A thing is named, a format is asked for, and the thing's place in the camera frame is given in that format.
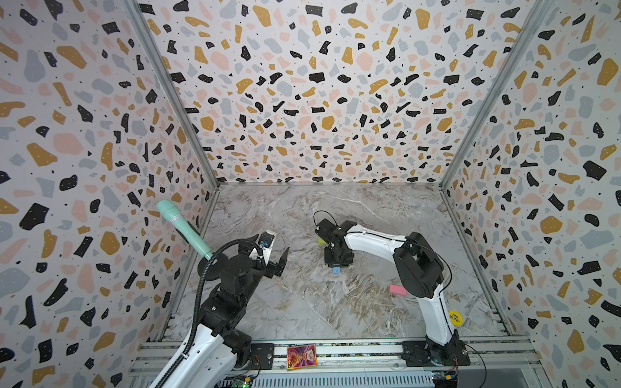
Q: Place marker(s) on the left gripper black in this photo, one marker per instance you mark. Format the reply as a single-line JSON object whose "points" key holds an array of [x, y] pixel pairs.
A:
{"points": [[276, 268]]}

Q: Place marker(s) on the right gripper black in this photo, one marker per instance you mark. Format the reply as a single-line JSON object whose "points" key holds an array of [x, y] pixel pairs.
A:
{"points": [[328, 261]]}

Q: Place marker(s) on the pink block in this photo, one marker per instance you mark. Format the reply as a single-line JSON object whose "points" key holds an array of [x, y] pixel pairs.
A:
{"points": [[398, 290]]}

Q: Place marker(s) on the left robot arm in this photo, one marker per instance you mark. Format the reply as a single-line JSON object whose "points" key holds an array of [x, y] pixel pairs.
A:
{"points": [[214, 346]]}

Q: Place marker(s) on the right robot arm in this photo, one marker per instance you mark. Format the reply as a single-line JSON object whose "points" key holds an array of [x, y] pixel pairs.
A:
{"points": [[420, 271]]}

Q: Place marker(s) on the colourful card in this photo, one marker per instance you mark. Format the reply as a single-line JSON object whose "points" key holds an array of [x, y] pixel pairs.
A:
{"points": [[301, 357]]}

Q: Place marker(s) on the mint green toy microphone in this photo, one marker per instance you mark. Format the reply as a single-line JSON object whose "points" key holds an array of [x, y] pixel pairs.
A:
{"points": [[173, 215]]}

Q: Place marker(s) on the yellow round sticker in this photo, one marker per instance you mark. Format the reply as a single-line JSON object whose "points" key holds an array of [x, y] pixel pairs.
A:
{"points": [[455, 318]]}

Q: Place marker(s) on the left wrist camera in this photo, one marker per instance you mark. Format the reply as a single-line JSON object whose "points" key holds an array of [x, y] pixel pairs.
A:
{"points": [[266, 239]]}

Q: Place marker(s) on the aluminium front rail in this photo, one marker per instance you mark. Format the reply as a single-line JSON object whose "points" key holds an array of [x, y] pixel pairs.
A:
{"points": [[496, 361]]}

